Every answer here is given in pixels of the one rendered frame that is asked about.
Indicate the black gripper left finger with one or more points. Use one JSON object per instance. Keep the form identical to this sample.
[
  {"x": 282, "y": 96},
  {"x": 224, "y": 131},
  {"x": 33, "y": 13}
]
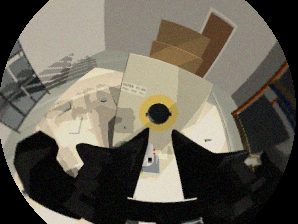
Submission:
[{"x": 125, "y": 160}]

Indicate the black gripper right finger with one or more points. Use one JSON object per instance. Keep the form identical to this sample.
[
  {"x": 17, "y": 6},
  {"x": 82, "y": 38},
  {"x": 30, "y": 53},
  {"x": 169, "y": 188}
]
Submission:
[{"x": 197, "y": 165}]

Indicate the grey square tray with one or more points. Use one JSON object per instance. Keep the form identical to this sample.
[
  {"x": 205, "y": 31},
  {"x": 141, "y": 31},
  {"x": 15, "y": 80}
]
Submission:
[{"x": 197, "y": 221}]

